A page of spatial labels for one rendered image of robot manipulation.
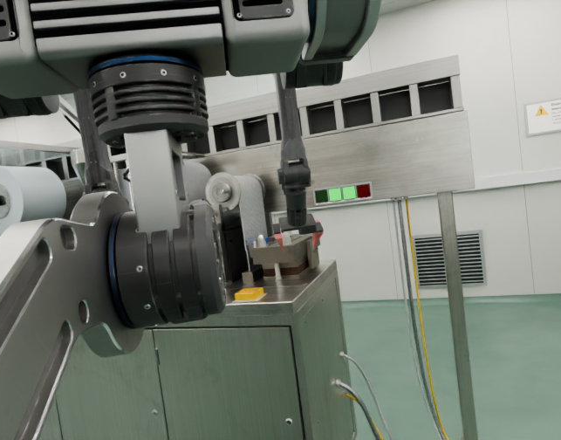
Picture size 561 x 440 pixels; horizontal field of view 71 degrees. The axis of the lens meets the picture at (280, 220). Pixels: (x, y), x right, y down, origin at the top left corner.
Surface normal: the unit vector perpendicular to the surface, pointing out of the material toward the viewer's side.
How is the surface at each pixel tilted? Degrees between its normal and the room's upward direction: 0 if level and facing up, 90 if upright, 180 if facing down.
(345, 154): 90
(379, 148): 90
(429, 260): 90
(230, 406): 90
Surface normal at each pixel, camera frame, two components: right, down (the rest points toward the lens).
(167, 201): 0.11, 0.04
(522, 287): -0.32, 0.09
